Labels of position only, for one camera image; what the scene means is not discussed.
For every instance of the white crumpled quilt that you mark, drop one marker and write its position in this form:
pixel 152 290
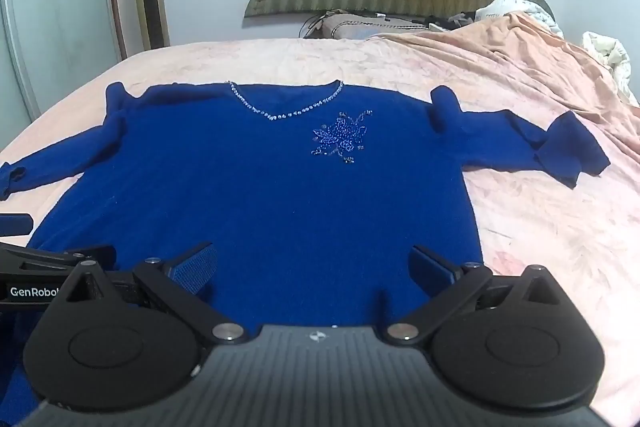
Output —
pixel 532 9

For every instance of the pink floral bed sheet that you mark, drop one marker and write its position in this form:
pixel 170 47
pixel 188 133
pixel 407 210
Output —
pixel 588 236

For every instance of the black clothes pile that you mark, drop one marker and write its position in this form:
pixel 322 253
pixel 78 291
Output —
pixel 450 23

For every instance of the cream fluffy blanket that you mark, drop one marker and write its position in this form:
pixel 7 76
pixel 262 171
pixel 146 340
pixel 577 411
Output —
pixel 610 53

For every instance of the peach orange blanket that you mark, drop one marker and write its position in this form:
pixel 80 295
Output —
pixel 544 65

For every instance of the blue beaded knit sweater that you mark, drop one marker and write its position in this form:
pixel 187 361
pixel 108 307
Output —
pixel 312 198

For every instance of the frosted glass wardrobe door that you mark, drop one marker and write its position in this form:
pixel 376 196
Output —
pixel 56 46

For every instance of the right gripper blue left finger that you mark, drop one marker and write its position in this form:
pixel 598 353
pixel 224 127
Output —
pixel 193 270

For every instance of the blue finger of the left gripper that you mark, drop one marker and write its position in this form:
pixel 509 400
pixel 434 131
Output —
pixel 15 224

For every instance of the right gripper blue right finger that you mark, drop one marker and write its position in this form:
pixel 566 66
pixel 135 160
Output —
pixel 432 273

